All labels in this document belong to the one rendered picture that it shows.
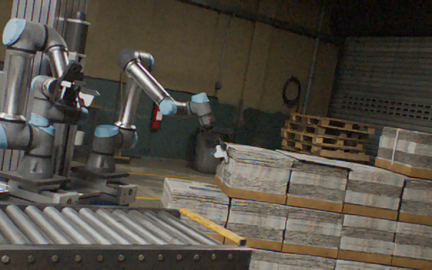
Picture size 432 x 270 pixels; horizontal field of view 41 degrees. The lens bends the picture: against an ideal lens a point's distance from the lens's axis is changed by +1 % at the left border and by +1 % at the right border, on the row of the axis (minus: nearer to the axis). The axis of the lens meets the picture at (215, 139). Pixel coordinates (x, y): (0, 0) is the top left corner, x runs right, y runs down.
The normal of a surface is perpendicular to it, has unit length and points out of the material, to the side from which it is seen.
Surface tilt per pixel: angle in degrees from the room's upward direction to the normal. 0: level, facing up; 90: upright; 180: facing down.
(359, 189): 90
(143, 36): 90
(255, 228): 90
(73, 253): 90
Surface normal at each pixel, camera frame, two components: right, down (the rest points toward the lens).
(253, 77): 0.53, 0.15
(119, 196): -0.39, 0.00
